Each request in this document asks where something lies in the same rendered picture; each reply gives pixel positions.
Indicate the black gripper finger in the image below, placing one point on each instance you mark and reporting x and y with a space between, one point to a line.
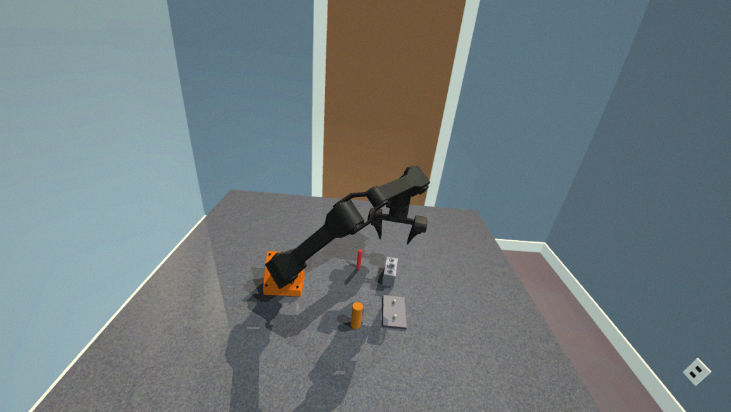
412 234
378 228

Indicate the orange cylinder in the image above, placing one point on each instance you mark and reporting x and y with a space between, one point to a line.
356 315

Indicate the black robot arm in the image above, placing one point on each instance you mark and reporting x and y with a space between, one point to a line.
344 219

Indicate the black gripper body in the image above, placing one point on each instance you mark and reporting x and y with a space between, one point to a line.
398 213

